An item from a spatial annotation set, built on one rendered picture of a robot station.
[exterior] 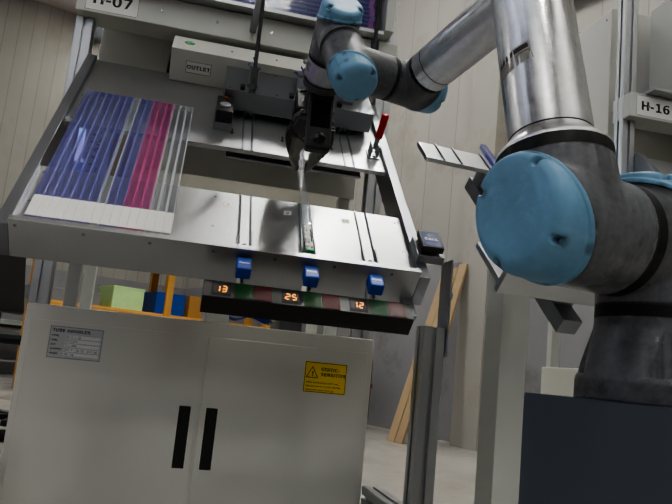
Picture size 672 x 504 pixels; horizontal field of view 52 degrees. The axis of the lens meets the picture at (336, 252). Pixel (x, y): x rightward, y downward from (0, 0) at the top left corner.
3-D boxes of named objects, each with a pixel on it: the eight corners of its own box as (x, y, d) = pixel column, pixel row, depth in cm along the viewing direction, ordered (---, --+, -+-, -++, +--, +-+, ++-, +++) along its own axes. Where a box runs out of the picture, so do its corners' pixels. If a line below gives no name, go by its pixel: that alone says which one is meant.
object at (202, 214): (412, 288, 121) (418, 274, 119) (10, 238, 108) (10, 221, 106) (395, 228, 136) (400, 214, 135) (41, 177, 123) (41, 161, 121)
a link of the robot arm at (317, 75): (350, 74, 122) (305, 65, 121) (343, 95, 126) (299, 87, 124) (347, 51, 128) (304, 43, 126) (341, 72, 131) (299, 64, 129)
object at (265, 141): (379, 191, 152) (385, 171, 149) (64, 142, 139) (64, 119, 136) (361, 125, 179) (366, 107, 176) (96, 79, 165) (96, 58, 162)
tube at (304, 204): (312, 257, 117) (314, 252, 116) (304, 256, 117) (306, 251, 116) (298, 127, 158) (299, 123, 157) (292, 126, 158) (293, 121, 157)
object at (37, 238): (409, 304, 121) (421, 272, 117) (9, 256, 108) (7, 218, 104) (408, 300, 122) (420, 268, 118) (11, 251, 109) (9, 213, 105)
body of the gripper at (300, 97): (327, 118, 140) (341, 67, 131) (329, 145, 134) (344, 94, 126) (290, 112, 138) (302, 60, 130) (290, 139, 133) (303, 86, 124)
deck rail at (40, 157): (9, 256, 108) (7, 223, 105) (-5, 254, 108) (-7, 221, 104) (96, 79, 165) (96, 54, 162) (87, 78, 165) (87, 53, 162)
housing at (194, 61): (362, 136, 176) (376, 84, 168) (166, 102, 166) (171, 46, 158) (359, 122, 183) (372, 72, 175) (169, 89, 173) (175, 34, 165)
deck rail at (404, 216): (420, 305, 122) (431, 278, 118) (409, 304, 121) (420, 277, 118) (369, 127, 179) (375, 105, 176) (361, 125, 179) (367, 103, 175)
